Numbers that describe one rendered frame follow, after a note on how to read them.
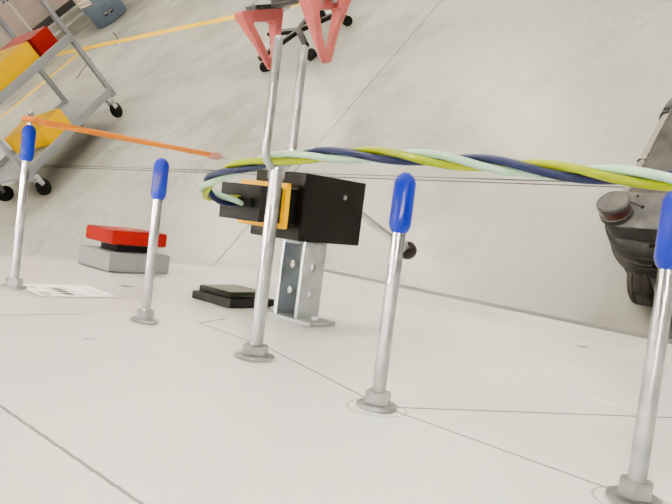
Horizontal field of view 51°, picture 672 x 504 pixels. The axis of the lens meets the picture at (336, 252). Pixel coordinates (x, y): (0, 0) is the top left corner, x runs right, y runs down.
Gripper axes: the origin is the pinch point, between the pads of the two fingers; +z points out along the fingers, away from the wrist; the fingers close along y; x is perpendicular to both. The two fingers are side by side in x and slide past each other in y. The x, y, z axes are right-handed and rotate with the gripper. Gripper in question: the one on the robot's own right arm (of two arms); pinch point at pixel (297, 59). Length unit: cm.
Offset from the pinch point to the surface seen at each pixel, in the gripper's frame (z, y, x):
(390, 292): 9, 49, -44
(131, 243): 12.9, 13.2, -33.7
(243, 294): 14.6, 29.1, -35.1
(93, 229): 11.7, 9.6, -35.0
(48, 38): -31, -360, 140
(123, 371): 11, 42, -50
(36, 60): -19, -352, 126
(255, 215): 8, 35, -38
